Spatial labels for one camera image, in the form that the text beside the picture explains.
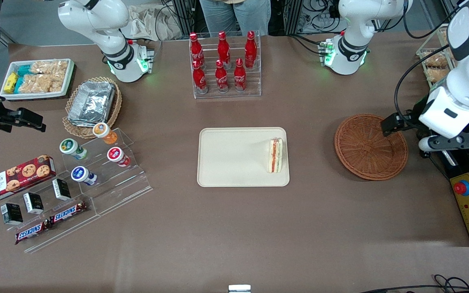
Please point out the triangular sandwich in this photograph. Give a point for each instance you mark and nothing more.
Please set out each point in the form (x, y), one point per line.
(275, 156)

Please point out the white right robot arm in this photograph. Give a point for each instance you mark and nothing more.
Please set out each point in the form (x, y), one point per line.
(108, 36)

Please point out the round brown wicker basket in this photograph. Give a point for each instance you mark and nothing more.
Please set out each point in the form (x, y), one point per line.
(364, 154)

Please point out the oval light wicker basket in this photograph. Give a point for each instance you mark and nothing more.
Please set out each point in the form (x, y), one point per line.
(73, 130)

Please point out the white rectangular snack tray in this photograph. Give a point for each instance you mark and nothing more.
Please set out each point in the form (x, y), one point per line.
(71, 77)

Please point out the aluminium foil tray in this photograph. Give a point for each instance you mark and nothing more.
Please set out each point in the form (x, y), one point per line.
(92, 101)

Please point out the cream rectangular plastic tray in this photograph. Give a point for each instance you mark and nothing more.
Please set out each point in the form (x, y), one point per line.
(230, 158)

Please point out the clear bag of rice crackers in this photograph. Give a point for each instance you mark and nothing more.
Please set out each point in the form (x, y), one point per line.
(35, 84)
(51, 68)

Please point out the teal snack packet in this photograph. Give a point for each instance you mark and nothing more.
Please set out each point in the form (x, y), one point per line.
(19, 84)
(25, 70)

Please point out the clear bag of fried snacks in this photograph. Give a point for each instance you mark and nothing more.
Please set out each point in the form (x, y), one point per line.
(435, 60)
(438, 75)

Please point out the yellow snack packet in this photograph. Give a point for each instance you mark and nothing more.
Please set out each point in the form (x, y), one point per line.
(10, 82)

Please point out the green lid yogurt cup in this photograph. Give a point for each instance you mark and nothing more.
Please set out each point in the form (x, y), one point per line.
(68, 145)

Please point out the black countertop appliance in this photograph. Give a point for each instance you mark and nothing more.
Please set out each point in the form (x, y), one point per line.
(468, 171)

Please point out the red Walkers cookie box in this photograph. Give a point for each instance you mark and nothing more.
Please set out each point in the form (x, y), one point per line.
(14, 179)

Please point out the orange lid yogurt cup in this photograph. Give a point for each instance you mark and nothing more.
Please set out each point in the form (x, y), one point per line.
(102, 130)

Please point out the blue lid yogurt cup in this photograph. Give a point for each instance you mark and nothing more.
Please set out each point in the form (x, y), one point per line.
(79, 173)

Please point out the red emergency stop button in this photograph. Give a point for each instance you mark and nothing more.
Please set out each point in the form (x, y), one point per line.
(461, 187)

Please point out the small black box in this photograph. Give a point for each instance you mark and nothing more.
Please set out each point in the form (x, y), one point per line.
(33, 203)
(61, 189)
(11, 214)

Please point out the red lid yogurt cup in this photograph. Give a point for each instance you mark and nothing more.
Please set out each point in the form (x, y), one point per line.
(114, 154)

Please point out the Snickers chocolate bar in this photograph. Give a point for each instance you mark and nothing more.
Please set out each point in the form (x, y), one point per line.
(31, 232)
(67, 213)

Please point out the stepped clear acrylic stand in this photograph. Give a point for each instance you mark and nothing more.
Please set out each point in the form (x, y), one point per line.
(124, 187)

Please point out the low clear acrylic stand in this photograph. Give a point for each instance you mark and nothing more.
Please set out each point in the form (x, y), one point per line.
(55, 240)

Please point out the clear acrylic bottle rack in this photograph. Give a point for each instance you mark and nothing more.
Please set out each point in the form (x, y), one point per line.
(255, 87)

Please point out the crumpled beige paper bag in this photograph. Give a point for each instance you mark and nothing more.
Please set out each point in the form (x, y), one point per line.
(153, 22)

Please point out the red cola bottle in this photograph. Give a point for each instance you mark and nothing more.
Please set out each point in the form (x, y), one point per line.
(223, 49)
(195, 49)
(200, 79)
(239, 77)
(250, 49)
(221, 79)

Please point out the person in blue jeans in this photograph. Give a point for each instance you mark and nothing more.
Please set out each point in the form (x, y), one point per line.
(234, 16)

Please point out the small silver metal object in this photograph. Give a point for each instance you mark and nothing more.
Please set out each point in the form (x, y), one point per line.
(239, 289)

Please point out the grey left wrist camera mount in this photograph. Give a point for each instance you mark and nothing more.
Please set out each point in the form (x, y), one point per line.
(454, 142)

